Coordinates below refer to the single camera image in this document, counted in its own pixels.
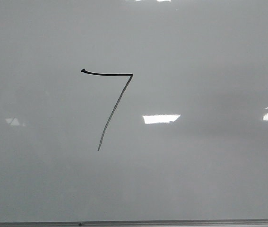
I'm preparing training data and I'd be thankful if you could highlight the grey aluminium whiteboard frame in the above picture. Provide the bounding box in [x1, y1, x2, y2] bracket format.
[0, 218, 268, 227]

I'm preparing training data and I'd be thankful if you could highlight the white glossy whiteboard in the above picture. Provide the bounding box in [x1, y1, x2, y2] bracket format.
[0, 0, 268, 222]

